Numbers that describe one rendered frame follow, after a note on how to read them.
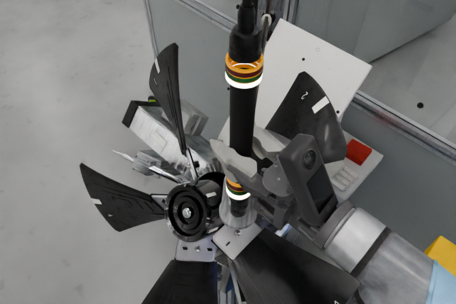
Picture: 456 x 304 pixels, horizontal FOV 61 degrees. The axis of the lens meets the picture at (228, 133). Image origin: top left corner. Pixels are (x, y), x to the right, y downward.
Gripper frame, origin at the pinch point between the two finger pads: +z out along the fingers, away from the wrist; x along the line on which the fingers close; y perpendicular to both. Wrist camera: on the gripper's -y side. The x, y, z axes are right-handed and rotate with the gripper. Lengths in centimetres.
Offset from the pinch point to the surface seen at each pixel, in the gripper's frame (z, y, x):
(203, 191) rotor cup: 5.8, 22.9, -0.7
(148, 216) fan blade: 19.7, 43.3, -7.6
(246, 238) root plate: -5.0, 30.5, 0.6
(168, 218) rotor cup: 9.4, 29.5, -7.8
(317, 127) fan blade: -6.4, 6.8, 15.6
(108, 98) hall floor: 164, 151, 52
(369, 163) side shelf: -8, 63, 61
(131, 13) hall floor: 235, 152, 125
